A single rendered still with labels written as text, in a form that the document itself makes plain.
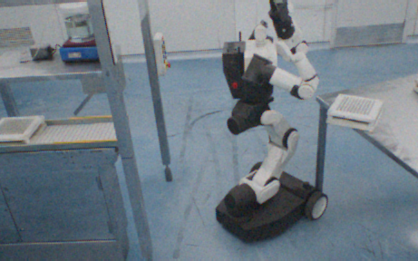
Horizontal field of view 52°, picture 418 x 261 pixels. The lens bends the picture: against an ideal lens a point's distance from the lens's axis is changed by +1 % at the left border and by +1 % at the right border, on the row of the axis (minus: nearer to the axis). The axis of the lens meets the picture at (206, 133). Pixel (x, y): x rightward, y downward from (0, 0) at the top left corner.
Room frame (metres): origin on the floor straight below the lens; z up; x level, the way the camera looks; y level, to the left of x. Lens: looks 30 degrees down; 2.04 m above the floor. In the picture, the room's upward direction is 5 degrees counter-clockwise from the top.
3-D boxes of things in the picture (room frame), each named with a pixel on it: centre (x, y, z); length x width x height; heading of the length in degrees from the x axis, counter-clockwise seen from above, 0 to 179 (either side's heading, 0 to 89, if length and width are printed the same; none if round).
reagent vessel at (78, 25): (2.08, 0.56, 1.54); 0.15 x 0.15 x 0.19
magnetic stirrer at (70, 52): (2.09, 0.56, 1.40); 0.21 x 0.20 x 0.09; 175
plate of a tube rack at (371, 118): (2.06, -0.83, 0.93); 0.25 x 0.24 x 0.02; 147
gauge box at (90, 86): (2.17, 0.53, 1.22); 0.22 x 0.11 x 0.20; 85
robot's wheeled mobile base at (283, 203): (2.30, -0.35, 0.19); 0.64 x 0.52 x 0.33; 128
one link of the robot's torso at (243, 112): (2.23, -0.27, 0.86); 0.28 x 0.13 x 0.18; 128
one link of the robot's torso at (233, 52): (2.28, -0.28, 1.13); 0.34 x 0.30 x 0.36; 172
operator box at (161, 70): (2.88, 0.27, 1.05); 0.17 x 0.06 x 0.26; 175
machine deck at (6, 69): (2.05, 0.74, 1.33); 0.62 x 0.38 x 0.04; 85
